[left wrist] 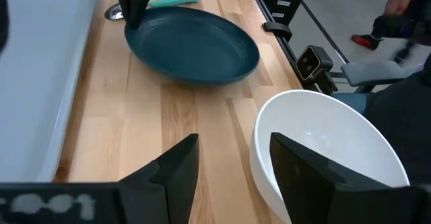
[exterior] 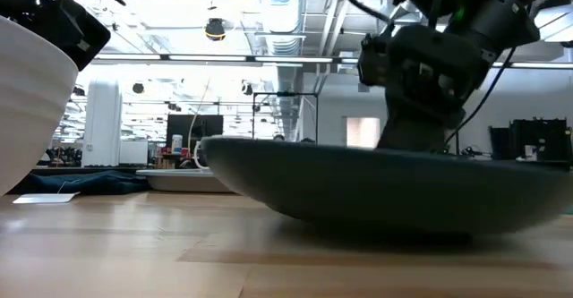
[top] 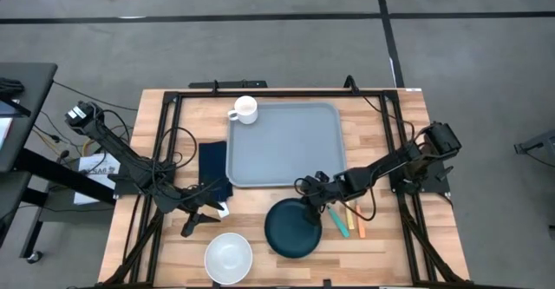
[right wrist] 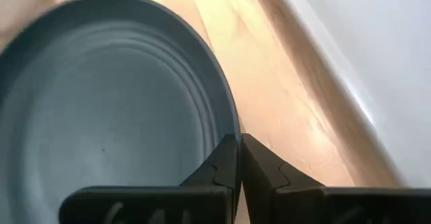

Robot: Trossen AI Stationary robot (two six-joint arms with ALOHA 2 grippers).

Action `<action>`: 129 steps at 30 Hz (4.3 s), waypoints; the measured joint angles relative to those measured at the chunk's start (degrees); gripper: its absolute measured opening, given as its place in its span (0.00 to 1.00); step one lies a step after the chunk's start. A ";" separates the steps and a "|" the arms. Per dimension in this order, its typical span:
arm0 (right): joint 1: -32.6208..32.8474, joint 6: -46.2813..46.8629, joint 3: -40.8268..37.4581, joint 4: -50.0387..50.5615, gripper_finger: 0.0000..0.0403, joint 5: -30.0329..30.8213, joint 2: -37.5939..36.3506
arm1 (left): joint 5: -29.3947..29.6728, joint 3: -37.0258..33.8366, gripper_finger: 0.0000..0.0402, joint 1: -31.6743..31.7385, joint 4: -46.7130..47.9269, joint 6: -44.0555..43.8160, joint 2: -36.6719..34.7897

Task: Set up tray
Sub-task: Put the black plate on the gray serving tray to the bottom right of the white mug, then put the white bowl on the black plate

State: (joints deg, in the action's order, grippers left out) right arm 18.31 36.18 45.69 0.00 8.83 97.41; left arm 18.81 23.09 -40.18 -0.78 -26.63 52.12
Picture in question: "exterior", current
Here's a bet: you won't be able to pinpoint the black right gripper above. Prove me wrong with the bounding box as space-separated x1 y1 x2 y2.
356 23 485 153

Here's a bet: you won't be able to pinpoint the dark teal plate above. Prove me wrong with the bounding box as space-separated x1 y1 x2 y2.
200 135 573 238

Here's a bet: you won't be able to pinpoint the white bowl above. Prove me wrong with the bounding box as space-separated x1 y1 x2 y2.
0 14 81 198

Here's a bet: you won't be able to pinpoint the dark blue cloth napkin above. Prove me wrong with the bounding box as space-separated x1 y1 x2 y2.
8 170 152 197

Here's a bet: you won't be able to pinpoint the grey plastic tray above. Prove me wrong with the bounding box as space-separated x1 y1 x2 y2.
135 167 235 195

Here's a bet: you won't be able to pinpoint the white pillar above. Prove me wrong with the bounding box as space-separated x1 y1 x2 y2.
81 77 124 169

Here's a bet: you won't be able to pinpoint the black stacked crates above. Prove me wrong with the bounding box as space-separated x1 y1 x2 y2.
487 117 573 164

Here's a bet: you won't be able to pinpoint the overhead light bar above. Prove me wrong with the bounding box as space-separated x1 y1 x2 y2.
91 52 573 71

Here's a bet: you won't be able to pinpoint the white cabinet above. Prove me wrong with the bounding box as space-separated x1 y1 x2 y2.
117 140 150 166

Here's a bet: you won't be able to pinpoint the black monitor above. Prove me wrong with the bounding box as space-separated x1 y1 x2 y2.
166 114 225 150

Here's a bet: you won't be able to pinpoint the small white paper tag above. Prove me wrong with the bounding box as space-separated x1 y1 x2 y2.
12 192 81 206

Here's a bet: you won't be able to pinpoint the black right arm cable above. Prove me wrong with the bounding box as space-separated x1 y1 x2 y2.
444 46 517 146

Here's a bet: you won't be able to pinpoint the black background rig frame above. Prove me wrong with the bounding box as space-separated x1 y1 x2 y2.
252 90 321 146

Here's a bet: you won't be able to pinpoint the black overhead camera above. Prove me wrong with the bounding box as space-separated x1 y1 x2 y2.
203 16 227 43

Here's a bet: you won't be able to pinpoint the white looped cable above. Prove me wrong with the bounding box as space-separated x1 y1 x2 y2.
192 140 212 171

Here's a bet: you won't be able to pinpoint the silver ventilation duct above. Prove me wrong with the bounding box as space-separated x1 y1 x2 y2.
254 0 308 143

